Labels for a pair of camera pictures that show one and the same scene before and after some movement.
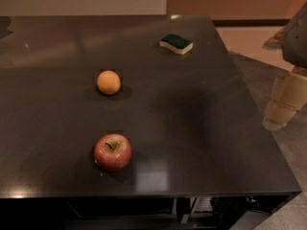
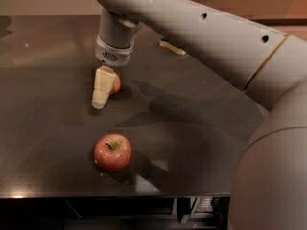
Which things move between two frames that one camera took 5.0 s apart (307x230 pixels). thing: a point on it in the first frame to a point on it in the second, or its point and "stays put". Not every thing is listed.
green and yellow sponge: [178, 44] stays put
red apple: [112, 152] stays put
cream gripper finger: [289, 96] to [109, 55]
